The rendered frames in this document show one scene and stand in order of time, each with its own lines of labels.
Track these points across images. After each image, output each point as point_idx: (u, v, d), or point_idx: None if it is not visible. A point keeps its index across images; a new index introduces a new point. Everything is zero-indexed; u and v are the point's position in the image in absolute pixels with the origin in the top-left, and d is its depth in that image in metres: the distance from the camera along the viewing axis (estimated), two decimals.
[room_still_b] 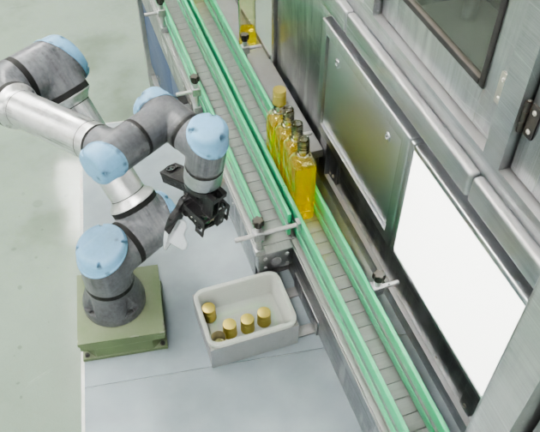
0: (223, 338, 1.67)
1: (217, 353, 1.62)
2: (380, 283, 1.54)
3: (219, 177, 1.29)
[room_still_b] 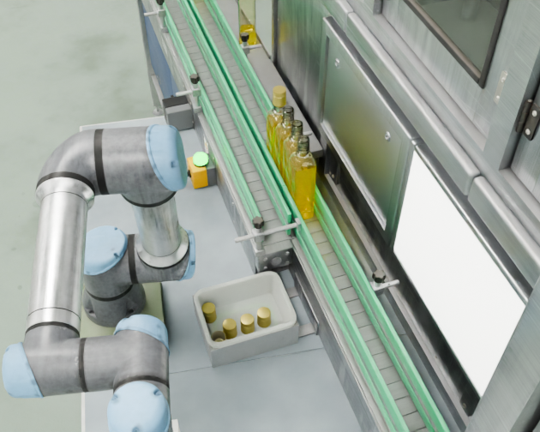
0: (223, 338, 1.67)
1: (217, 353, 1.62)
2: (380, 283, 1.54)
3: None
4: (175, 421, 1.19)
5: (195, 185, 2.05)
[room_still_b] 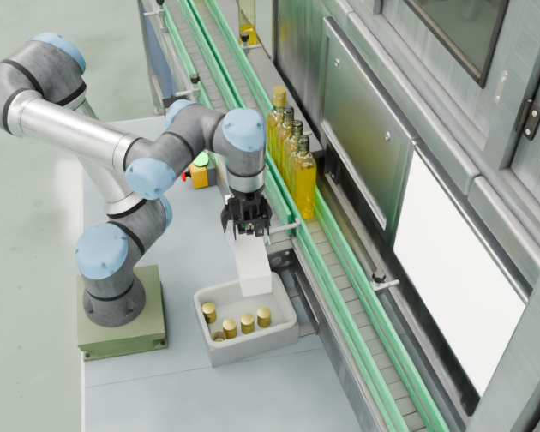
0: (223, 338, 1.67)
1: (217, 353, 1.62)
2: (380, 283, 1.54)
3: (252, 177, 1.27)
4: None
5: (195, 185, 2.05)
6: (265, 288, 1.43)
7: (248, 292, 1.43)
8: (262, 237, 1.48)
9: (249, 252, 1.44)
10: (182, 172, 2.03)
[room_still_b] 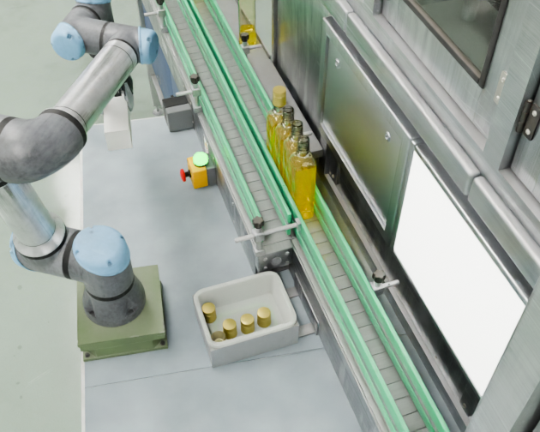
0: (223, 338, 1.67)
1: (217, 353, 1.62)
2: (380, 283, 1.54)
3: None
4: None
5: (195, 185, 2.05)
6: (126, 143, 1.73)
7: (112, 147, 1.73)
8: (128, 104, 1.78)
9: (113, 114, 1.74)
10: (182, 172, 2.03)
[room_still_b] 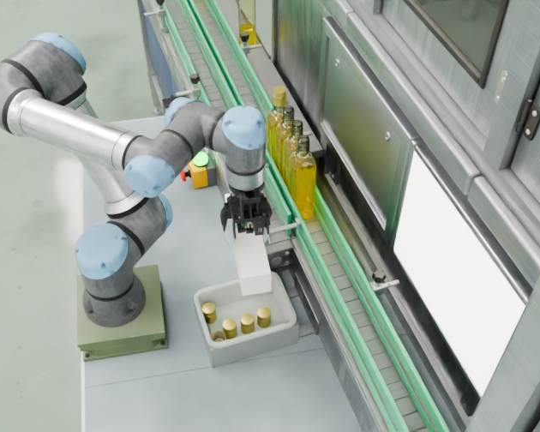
0: (223, 338, 1.67)
1: (217, 353, 1.62)
2: (380, 283, 1.54)
3: (252, 176, 1.27)
4: None
5: (195, 185, 2.05)
6: (265, 287, 1.42)
7: (248, 291, 1.42)
8: (262, 236, 1.47)
9: (249, 251, 1.43)
10: (182, 172, 2.03)
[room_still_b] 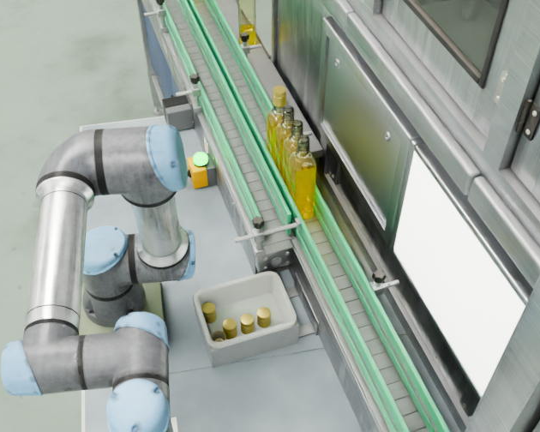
0: (223, 338, 1.67)
1: (217, 353, 1.62)
2: (380, 283, 1.54)
3: None
4: (174, 419, 1.19)
5: (195, 185, 2.05)
6: None
7: None
8: None
9: None
10: None
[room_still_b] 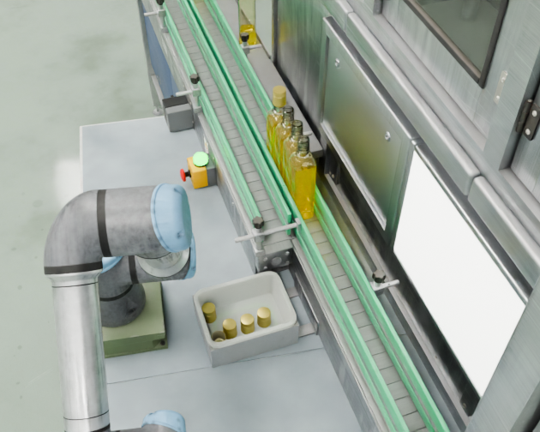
0: (223, 338, 1.67)
1: (217, 353, 1.62)
2: (380, 283, 1.54)
3: None
4: None
5: (195, 185, 2.05)
6: None
7: None
8: None
9: None
10: (182, 172, 2.03)
